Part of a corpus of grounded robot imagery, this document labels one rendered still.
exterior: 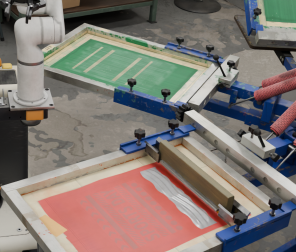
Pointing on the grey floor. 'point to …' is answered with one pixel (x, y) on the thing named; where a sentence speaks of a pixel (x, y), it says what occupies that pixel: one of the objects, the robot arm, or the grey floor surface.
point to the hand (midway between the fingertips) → (18, 14)
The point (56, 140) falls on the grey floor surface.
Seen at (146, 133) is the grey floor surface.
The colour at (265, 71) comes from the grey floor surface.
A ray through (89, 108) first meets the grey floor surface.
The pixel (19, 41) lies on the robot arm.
